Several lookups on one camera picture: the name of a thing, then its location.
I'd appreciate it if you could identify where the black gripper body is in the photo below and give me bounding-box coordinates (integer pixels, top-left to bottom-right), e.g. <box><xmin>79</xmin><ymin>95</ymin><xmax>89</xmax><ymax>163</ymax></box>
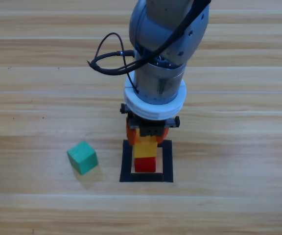
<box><xmin>120</xmin><ymin>102</ymin><xmax>181</xmax><ymax>132</ymax></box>

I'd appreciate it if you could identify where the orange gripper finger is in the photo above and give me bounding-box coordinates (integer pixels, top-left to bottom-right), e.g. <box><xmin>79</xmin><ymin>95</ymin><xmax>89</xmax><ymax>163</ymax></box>
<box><xmin>126</xmin><ymin>118</ymin><xmax>139</xmax><ymax>147</ymax></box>
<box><xmin>140</xmin><ymin>126</ymin><xmax>170</xmax><ymax>145</ymax></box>

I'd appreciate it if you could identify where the yellow wooden cube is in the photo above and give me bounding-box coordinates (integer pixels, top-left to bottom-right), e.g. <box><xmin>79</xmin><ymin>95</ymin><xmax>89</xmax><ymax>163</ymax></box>
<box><xmin>133</xmin><ymin>134</ymin><xmax>158</xmax><ymax>159</ymax></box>

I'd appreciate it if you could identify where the red wooden cube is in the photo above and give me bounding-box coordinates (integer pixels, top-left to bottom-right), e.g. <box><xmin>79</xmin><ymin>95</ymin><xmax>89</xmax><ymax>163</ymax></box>
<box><xmin>134</xmin><ymin>157</ymin><xmax>156</xmax><ymax>173</ymax></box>

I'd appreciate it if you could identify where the green wooden cube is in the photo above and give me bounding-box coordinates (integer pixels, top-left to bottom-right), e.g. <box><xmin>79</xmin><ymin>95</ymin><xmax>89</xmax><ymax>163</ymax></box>
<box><xmin>67</xmin><ymin>141</ymin><xmax>99</xmax><ymax>176</ymax></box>

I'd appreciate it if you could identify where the white wrist flange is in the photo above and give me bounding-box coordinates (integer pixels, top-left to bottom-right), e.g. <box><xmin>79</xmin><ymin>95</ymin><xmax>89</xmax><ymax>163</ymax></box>
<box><xmin>124</xmin><ymin>78</ymin><xmax>188</xmax><ymax>120</ymax></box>

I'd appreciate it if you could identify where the black tape square outline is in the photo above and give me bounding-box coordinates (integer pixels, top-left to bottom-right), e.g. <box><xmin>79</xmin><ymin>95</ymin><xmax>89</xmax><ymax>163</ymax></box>
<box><xmin>119</xmin><ymin>139</ymin><xmax>174</xmax><ymax>183</ymax></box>

